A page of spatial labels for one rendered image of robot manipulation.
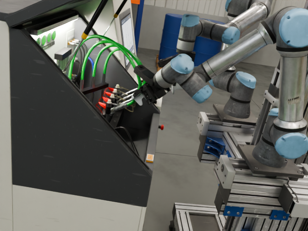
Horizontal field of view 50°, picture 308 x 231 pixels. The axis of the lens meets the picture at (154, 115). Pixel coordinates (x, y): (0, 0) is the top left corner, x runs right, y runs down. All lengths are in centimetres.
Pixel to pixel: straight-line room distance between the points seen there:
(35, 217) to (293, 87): 119
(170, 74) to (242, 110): 77
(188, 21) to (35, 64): 65
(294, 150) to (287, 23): 46
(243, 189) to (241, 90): 59
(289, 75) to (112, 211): 89
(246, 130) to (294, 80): 77
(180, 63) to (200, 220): 144
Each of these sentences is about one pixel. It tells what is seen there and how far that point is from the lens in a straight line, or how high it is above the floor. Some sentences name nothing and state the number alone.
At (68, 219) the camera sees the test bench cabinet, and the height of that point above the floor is 66.
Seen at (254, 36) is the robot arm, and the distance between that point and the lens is 131.
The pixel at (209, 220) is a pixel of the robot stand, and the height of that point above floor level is 21.
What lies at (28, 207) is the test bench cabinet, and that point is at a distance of 159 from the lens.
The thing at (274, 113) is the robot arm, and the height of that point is 126.
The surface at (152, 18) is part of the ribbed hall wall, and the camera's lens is 798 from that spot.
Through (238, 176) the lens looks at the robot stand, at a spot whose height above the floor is 97.
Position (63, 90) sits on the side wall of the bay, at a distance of 126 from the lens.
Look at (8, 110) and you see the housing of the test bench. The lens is 137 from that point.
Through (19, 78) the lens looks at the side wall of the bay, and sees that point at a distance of 131.
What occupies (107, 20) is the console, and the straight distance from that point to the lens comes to 187.
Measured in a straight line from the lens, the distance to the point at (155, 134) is 168.
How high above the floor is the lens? 170
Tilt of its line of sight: 23 degrees down
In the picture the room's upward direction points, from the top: 10 degrees clockwise
